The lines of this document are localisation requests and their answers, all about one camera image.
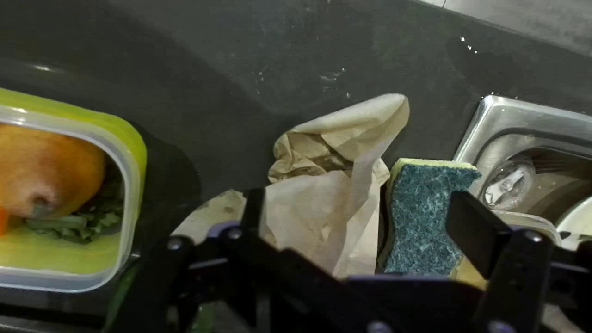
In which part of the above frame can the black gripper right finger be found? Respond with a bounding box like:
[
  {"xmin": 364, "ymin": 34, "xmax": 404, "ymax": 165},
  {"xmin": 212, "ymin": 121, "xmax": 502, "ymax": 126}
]
[{"xmin": 445, "ymin": 191, "xmax": 552, "ymax": 333}]

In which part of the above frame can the yellow-green plastic food container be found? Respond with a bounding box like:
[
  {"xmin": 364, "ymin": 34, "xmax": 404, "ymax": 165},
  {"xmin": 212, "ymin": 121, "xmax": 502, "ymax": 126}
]
[{"xmin": 0, "ymin": 87, "xmax": 149, "ymax": 295}]

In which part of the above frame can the green leafy vegetable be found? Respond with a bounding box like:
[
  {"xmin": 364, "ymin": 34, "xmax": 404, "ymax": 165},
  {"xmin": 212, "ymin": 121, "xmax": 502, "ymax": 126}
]
[{"xmin": 23, "ymin": 174, "xmax": 125, "ymax": 247}]

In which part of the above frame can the stainless steel sink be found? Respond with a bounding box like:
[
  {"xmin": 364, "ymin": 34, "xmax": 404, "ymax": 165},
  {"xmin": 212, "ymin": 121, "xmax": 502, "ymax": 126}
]
[{"xmin": 451, "ymin": 93, "xmax": 592, "ymax": 252}]

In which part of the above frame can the tan round vegetable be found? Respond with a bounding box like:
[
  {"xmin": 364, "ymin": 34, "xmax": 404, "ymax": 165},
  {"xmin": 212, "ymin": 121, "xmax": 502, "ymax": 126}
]
[{"xmin": 0, "ymin": 123, "xmax": 106, "ymax": 221}]

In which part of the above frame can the green yellow sponge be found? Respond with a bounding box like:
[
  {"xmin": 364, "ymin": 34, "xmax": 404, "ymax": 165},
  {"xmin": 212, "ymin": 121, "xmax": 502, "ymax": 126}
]
[{"xmin": 375, "ymin": 158, "xmax": 484, "ymax": 293}]

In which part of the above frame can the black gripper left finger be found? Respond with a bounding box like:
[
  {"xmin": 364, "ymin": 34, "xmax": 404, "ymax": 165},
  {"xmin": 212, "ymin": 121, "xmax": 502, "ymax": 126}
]
[{"xmin": 164, "ymin": 187, "xmax": 338, "ymax": 330}]

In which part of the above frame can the brown paper towel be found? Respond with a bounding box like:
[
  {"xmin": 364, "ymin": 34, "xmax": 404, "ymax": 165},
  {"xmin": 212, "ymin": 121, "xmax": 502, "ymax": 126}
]
[{"xmin": 169, "ymin": 91, "xmax": 412, "ymax": 280}]

